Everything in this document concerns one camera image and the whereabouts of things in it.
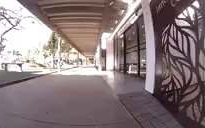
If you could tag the building with glass front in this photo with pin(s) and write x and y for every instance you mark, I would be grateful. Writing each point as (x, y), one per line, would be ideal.
(131, 46)

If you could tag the pale roof column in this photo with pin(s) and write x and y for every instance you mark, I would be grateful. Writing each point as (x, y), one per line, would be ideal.
(59, 50)

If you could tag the covered walkway roof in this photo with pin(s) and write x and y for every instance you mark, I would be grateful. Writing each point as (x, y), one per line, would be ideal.
(83, 20)

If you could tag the grey concrete path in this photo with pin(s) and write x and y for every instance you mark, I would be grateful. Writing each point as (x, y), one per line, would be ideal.
(66, 100)

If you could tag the group of green trees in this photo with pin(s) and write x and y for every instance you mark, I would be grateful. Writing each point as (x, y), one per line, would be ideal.
(51, 46)

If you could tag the grey paving block strip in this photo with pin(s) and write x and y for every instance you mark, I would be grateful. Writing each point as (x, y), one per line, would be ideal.
(150, 110)

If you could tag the concrete kerb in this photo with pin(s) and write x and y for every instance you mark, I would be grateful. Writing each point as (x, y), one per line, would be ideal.
(23, 79)

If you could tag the dark leaf-pattern metal screen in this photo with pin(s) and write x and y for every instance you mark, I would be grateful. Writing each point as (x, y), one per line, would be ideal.
(186, 60)

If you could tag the low bench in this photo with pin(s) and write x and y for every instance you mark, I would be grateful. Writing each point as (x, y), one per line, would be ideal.
(13, 66)

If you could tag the grey asphalt road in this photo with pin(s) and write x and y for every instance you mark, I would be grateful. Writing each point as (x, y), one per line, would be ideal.
(6, 77)

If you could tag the bare branching tree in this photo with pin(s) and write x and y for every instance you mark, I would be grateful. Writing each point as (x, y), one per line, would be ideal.
(0, 33)

